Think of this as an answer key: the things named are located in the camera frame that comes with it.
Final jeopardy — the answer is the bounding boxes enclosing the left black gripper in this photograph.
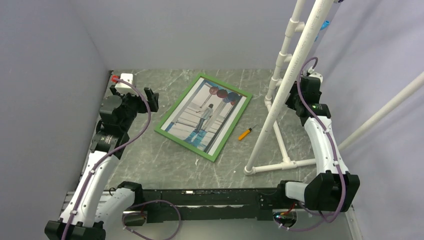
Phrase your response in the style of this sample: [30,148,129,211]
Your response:
[110,85,159,132]

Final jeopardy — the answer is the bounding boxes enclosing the green wooden picture frame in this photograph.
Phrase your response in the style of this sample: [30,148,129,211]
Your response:
[154,73,253,162]

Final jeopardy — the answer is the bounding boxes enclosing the orange handled screwdriver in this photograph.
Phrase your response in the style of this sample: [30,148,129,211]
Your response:
[238,124,256,141]

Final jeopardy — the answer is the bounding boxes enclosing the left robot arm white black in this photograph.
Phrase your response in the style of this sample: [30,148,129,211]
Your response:
[44,84,160,240]

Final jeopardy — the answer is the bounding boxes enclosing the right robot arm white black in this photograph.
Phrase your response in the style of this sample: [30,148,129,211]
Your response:
[275,73,360,212]

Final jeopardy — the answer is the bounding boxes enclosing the white PVC pipe stand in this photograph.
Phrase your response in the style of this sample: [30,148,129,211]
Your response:
[243,0,424,176]

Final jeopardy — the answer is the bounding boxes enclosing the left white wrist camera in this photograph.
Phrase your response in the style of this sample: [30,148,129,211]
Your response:
[111,73,137,95]

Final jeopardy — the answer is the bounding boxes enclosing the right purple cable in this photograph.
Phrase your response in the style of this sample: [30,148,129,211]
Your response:
[273,56,347,233]

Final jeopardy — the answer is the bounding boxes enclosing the purple cable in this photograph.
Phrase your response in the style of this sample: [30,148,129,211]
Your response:
[60,78,152,240]
[273,56,347,233]

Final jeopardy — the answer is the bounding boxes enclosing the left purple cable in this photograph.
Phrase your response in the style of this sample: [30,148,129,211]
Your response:
[60,78,152,240]

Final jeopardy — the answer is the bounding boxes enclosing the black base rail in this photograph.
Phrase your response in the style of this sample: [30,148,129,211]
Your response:
[123,187,297,226]

